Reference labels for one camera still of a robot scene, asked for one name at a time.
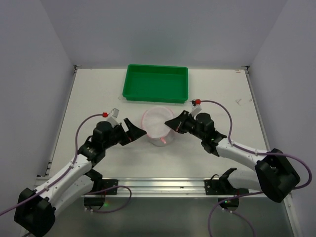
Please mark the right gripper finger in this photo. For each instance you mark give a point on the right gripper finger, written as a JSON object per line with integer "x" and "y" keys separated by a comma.
{"x": 185, "y": 115}
{"x": 176, "y": 124}

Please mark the green plastic tray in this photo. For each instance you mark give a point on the green plastic tray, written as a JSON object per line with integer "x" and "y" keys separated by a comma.
{"x": 152, "y": 83}

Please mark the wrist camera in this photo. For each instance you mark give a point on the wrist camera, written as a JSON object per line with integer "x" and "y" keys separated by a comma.
{"x": 112, "y": 117}
{"x": 196, "y": 107}

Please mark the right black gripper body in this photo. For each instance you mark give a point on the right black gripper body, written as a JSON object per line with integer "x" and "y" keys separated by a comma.
{"x": 184, "y": 122}

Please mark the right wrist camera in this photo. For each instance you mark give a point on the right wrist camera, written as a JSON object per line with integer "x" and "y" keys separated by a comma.
{"x": 196, "y": 107}

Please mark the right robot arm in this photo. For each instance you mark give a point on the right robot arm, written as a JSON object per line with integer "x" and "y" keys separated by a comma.
{"x": 274, "y": 174}

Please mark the aluminium mounting rail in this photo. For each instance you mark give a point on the aluminium mounting rail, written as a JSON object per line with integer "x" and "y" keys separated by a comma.
{"x": 154, "y": 187}

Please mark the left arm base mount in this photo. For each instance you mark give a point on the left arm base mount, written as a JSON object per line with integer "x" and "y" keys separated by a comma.
{"x": 98, "y": 200}

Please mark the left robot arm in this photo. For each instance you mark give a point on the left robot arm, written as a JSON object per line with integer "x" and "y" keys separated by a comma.
{"x": 37, "y": 209}

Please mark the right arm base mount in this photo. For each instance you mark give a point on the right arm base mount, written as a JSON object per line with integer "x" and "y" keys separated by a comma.
{"x": 219, "y": 185}

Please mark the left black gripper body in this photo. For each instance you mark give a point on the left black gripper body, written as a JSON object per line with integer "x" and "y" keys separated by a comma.
{"x": 125, "y": 135}

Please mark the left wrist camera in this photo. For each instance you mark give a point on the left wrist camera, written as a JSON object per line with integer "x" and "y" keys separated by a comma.
{"x": 112, "y": 117}

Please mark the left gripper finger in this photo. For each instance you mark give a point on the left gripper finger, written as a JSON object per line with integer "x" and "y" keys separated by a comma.
{"x": 119, "y": 127}
{"x": 133, "y": 132}

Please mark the white mesh laundry bag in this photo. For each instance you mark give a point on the white mesh laundry bag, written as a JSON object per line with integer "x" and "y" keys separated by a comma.
{"x": 153, "y": 122}

